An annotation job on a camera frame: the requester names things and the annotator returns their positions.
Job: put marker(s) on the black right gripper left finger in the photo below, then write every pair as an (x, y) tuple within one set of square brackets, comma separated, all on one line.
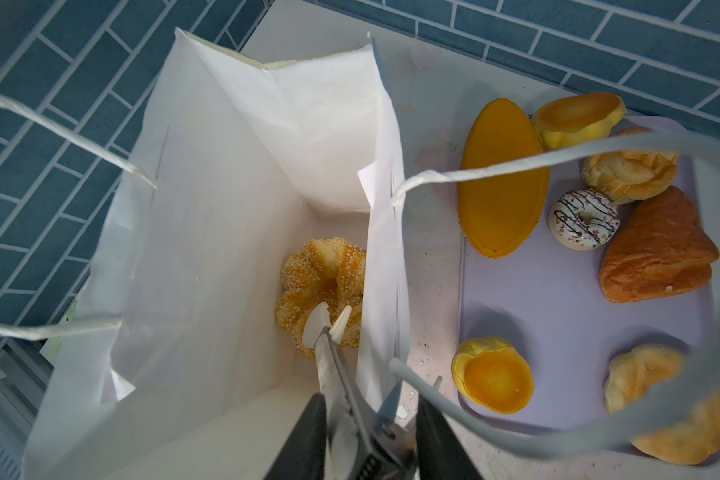
[(303, 455)]

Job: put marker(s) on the brown croissant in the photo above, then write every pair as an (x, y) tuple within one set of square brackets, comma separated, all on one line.
[(662, 251)]

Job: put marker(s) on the white chocolate drizzle donut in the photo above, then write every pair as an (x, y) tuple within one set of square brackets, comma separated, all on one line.
[(583, 220)]

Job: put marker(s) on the orange egg tart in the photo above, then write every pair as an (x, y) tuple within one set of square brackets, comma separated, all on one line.
[(490, 372)]

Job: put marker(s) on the metal tongs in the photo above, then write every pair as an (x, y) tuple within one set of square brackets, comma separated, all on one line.
[(362, 443)]

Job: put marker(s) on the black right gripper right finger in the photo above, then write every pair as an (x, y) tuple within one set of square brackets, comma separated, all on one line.
[(440, 454)]

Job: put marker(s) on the plain ring donut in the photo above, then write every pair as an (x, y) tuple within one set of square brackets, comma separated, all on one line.
[(690, 436)]

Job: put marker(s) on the yellow tart shell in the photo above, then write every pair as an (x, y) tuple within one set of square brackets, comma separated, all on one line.
[(571, 121)]

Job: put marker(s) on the white vented cable duct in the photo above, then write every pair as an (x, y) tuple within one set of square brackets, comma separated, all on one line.
[(16, 421)]

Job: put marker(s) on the long oval orange bread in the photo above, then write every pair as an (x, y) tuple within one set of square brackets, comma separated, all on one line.
[(498, 214)]

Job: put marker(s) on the green floral paper bag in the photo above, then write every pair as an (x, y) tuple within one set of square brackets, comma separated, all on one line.
[(255, 192)]

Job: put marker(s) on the lilac plastic tray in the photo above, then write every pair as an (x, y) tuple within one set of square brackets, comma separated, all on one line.
[(545, 299)]

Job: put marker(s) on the pale puff pastry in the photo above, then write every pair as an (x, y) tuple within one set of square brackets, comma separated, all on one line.
[(627, 176)]

